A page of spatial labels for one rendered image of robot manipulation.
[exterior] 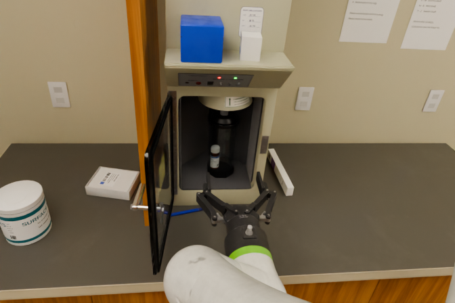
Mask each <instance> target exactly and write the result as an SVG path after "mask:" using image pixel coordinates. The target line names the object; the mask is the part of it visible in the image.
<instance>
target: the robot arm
mask: <svg viewBox="0 0 455 303"><path fill-rule="evenodd" d="M256 182H257V186H258V189H259V193H260V196H259V197H258V198H257V199H256V200H255V201H254V202H252V203H251V204H250V205H249V206H246V205H241V206H238V205H233V206H231V205H229V204H228V203H225V202H223V201H222V200H220V199H219V198H218V197H216V196H215V195H213V194H212V193H211V180H210V173H209V172H207V183H203V192H202V193H201V192H197V193H196V201H197V203H198V204H199V206H200V207H201V208H202V209H203V210H204V212H205V213H206V214H207V216H208V217H209V218H210V220H211V224H212V226H214V227H216V226H217V223H224V224H225V225H226V231H227V236H226V237H225V241H224V245H225V255H223V254H221V253H219V252H217V251H215V250H214V249H212V248H209V247H207V246H201V245H194V246H188V247H186V248H184V249H182V250H180V251H178V252H177V253H176V254H175V255H174V256H173V257H172V259H170V261H169V263H168V265H167V267H166V269H165V273H164V279H163V285H164V291H165V295H166V297H167V300H168V301H169V303H312V302H308V301H306V300H302V299H300V298H297V297H294V296H292V295H290V294H287V293H286V290H285V287H284V286H283V284H282V282H281V280H280V278H279V276H278V274H277V272H276V269H275V266H274V262H273V259H272V254H271V252H270V248H269V244H268V240H267V236H266V234H265V232H264V230H262V229H261V228H260V225H259V221H263V222H265V224H267V225H268V224H270V220H271V211H272V208H273V206H274V203H275V201H276V196H277V191H276V190H273V191H270V190H269V189H268V186H267V183H266V182H263V180H262V178H261V173H260V172H257V176H256ZM268 198H269V201H268V203H267V206H266V209H265V211H264V212H263V213H262V215H261V216H259V214H257V213H256V211H258V209H259V208H260V207H261V206H262V205H263V204H264V202H265V201H266V200H268ZM213 207H214V208H216V209H217V210H218V211H220V212H221V213H222V215H223V217H222V216H220V215H219V213H216V211H215V209H214V208H213ZM445 303H455V264H454V270H453V273H452V279H451V282H450V287H449V290H448V294H447V298H446V302H445Z"/></svg>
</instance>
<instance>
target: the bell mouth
mask: <svg viewBox="0 0 455 303"><path fill-rule="evenodd" d="M198 99H199V101H200V102H201V103H202V104H203V105H205V106H206V107H209V108H212V109H215V110H222V111H236V110H241V109H244V108H247V107H248V106H250V105H251V104H252V101H253V100H252V97H215V96H198Z"/></svg>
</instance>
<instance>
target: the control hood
mask: <svg viewBox="0 0 455 303"><path fill-rule="evenodd" d="M164 67H165V76H166V82H167V85H168V86H172V87H202V86H179V81H178V73H194V74H247V75H254V76H253V78H252V80H251V82H250V84H249V86H248V87H238V88H271V89H279V88H280V87H281V86H282V85H283V84H284V83H285V81H286V80H287V78H288V77H289V76H290V75H291V74H292V72H293V71H294V70H295V67H294V66H293V65H292V64H291V62H290V61H289V60H288V58H287V57H286V56H285V54H284V53H283V52H268V51H261V55H260V61H259V62H253V61H242V60H240V56H239V51H230V50H223V56H222V62H221V63H220V64H219V63H196V62H181V49H171V48H167V49H166V54H165V62H164Z"/></svg>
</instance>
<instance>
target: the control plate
mask: <svg viewBox="0 0 455 303"><path fill-rule="evenodd" d="M253 76H254V75H247V74H194V73H178V81H179V86H203V87H248V86H249V84H250V82H251V80H252V78H253ZM217 77H221V78H217ZM234 77H237V79H234ZM208 81H213V82H214V83H213V85H207V83H208ZM186 82H189V83H186ZM196 82H201V84H200V85H197V84H196ZM219 83H222V84H221V85H220V84H219ZM228 83H231V85H229V84H228ZM237 83H240V84H239V85H238V84H237Z"/></svg>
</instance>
